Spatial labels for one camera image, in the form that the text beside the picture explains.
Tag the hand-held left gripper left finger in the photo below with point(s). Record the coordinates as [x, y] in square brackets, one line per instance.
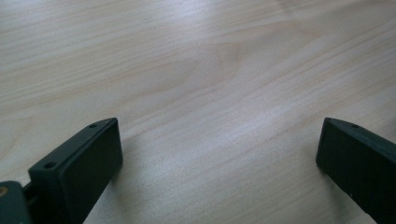
[77, 168]

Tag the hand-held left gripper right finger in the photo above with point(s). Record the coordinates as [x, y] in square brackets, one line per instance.
[358, 161]

